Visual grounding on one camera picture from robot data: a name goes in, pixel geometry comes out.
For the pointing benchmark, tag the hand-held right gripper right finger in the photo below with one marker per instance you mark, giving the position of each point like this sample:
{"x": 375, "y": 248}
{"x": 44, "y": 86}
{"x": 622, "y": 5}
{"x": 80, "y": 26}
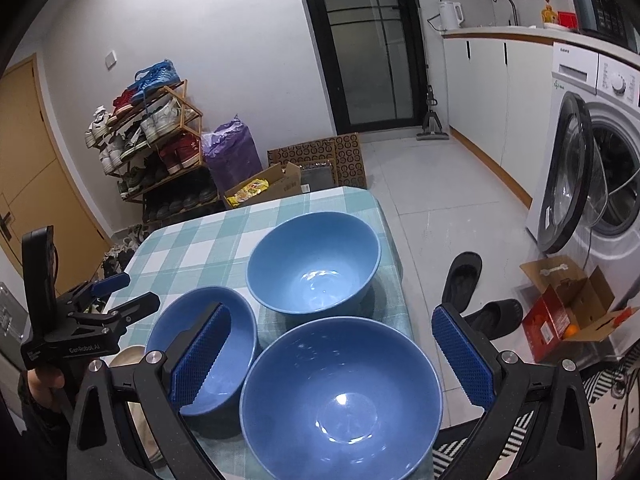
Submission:
{"x": 462, "y": 355}

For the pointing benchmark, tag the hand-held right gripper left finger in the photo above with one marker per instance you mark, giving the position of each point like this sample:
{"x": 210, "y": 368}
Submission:
{"x": 200, "y": 355}

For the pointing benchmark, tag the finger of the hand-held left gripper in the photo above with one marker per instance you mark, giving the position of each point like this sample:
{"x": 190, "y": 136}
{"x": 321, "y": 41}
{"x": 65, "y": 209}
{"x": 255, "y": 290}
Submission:
{"x": 137, "y": 305}
{"x": 112, "y": 281}

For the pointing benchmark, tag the small dark blue bowl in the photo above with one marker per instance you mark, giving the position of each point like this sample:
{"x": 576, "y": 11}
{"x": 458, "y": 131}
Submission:
{"x": 235, "y": 340}

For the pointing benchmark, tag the beige round plate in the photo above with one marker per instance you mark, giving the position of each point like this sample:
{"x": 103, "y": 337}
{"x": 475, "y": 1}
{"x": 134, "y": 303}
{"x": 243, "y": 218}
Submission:
{"x": 145, "y": 435}

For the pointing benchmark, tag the large blue bowl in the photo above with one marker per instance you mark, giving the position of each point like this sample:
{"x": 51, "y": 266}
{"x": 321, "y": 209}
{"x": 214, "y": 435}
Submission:
{"x": 340, "y": 390}

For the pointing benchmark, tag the light blue bowl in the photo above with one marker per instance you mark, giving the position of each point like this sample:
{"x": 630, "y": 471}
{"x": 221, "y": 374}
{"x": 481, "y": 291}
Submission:
{"x": 310, "y": 255}

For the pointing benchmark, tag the person's left hand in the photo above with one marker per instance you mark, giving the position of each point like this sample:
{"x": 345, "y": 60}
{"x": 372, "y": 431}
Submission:
{"x": 42, "y": 387}

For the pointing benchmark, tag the heap of dark sandals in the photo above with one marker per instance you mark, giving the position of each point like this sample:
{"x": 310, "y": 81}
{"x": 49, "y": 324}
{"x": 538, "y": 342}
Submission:
{"x": 125, "y": 247}

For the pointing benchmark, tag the black slipper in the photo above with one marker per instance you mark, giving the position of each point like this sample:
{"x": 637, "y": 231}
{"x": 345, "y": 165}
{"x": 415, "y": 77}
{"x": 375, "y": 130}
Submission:
{"x": 495, "y": 317}
{"x": 462, "y": 275}

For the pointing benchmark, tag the silver suitcase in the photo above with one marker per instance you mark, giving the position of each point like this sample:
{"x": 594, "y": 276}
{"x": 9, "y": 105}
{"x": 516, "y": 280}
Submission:
{"x": 10, "y": 320}

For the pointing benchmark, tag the red cardboard box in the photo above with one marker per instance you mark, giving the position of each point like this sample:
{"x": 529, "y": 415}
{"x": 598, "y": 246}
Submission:
{"x": 550, "y": 320}

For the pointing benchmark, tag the teal checked tablecloth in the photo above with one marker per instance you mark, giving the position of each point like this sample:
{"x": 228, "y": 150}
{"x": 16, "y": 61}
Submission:
{"x": 210, "y": 232}

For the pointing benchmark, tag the orange fruit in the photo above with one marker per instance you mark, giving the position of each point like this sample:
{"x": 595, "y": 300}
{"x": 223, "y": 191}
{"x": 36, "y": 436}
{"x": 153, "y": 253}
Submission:
{"x": 571, "y": 330}

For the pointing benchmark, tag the wooden door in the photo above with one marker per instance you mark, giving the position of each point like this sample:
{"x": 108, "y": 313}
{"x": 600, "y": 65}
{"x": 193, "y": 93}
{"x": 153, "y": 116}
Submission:
{"x": 40, "y": 160}

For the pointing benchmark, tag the wooden shoe rack with shoes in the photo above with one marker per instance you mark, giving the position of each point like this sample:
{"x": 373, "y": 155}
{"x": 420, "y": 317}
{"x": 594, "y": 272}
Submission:
{"x": 175, "y": 152}

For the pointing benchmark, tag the black white striped rug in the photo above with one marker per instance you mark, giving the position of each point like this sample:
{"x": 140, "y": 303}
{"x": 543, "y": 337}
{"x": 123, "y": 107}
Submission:
{"x": 607, "y": 385}

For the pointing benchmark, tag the yellow snack packet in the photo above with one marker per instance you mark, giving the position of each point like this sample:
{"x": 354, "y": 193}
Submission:
{"x": 247, "y": 191}

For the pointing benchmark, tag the purple plastic bag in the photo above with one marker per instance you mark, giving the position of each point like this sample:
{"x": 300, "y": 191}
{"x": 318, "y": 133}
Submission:
{"x": 232, "y": 155}

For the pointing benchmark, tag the open cardboard box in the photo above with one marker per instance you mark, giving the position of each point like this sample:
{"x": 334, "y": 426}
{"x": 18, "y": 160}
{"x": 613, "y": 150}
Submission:
{"x": 285, "y": 185}

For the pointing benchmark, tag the dark flat package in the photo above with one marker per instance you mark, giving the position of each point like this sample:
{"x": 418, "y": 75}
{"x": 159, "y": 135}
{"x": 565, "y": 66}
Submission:
{"x": 317, "y": 177}

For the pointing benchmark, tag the patterned brown cardboard panel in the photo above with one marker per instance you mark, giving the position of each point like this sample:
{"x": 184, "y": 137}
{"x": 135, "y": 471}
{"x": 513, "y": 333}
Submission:
{"x": 350, "y": 160}

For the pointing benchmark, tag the grey floor mop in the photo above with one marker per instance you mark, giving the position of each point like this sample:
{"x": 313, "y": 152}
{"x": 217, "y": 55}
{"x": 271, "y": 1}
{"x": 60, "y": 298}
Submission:
{"x": 431, "y": 127}

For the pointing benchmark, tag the white kitchen cabinet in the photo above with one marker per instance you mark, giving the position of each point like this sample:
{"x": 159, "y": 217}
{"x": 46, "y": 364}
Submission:
{"x": 480, "y": 90}

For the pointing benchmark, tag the white washing machine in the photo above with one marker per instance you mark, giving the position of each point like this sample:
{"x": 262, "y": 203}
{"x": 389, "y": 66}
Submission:
{"x": 575, "y": 72}

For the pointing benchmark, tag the black framed glass door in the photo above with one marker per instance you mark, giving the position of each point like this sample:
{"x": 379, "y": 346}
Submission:
{"x": 370, "y": 50}

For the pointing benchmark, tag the white electric kettle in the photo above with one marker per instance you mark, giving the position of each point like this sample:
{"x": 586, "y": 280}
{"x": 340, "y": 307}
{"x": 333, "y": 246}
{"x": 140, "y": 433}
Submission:
{"x": 450, "y": 15}

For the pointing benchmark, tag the chrome faucet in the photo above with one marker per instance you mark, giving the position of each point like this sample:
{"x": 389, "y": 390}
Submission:
{"x": 512, "y": 7}

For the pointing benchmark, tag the yellow bottle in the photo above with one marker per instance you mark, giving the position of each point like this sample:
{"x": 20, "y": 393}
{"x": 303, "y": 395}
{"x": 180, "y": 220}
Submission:
{"x": 549, "y": 14}

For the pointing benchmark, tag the black pressure cooker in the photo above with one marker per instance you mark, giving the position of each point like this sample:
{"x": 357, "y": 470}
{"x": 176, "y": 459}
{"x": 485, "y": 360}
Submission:
{"x": 597, "y": 10}

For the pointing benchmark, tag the white wall switch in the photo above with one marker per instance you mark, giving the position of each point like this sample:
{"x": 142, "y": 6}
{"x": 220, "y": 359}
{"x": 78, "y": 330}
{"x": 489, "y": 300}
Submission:
{"x": 111, "y": 59}

